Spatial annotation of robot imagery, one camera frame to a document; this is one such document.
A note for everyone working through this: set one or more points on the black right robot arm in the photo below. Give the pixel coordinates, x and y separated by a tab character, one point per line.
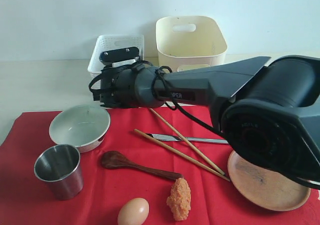
267	111

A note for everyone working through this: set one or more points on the silver metal knife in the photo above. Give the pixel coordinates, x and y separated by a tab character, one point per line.
172	138

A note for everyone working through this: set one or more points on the red table cloth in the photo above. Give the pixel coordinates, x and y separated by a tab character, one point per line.
25	200

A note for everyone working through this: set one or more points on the cream plastic bin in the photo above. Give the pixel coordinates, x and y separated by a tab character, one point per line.
187	42

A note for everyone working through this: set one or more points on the dark wooden spoon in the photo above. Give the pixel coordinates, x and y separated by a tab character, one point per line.
116	160

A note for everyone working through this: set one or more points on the white ceramic bowl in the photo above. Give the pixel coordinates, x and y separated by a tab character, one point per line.
82	126

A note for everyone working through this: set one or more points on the white perforated plastic basket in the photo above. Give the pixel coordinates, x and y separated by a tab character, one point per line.
108	42

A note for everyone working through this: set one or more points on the upper wooden chopstick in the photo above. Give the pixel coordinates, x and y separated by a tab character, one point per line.
203	156

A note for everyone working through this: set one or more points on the wooden chopstick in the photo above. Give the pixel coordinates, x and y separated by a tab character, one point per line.
203	156
177	152

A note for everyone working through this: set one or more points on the lower wooden chopstick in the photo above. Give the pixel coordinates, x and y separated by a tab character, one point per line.
177	152

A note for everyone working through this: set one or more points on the orange fried chicken piece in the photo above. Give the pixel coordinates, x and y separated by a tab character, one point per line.
179	200

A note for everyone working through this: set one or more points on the brown egg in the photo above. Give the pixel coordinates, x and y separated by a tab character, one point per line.
134	212

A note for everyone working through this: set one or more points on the stainless steel cup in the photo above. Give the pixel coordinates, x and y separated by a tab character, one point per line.
59	168

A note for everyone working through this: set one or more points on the brown wooden plate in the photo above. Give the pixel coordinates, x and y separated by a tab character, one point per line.
267	189

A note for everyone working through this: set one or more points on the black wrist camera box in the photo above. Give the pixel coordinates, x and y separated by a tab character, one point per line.
119	57

